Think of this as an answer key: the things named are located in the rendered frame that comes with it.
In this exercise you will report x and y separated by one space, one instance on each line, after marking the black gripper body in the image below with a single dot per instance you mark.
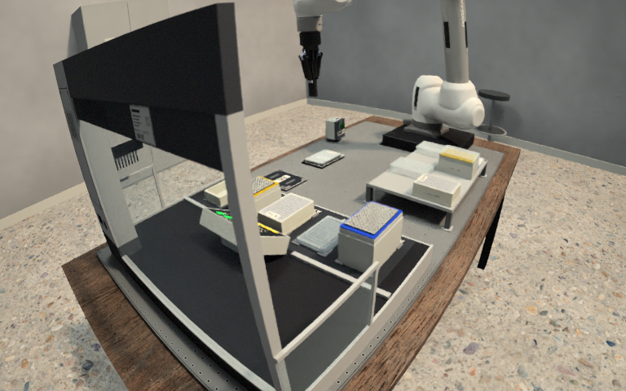
309 42

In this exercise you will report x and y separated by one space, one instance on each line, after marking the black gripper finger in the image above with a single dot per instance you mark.
317 63
309 72

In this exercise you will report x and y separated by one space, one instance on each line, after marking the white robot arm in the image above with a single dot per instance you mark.
456 103

